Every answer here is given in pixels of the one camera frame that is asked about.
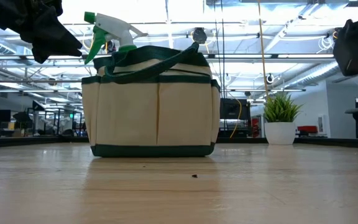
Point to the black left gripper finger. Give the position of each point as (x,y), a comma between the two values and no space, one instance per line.
(54,40)

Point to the green white spray bottle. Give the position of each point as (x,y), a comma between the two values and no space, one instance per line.
(117,28)

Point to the cream canvas bag green trim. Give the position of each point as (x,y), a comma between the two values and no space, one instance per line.
(129,118)

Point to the long fluorescent light strip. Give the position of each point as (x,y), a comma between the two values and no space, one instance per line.
(291,56)

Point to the green plant in white pot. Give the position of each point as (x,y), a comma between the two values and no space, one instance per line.
(280,132)

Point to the grey ribbed ventilation duct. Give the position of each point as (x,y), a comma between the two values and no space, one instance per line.
(315,74)

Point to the black frame workstation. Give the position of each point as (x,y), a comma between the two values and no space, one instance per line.
(38,105)

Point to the white wall device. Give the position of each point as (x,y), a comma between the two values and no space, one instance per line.
(321,124)

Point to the black aluminium table frame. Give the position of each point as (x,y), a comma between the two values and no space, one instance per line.
(26,141)

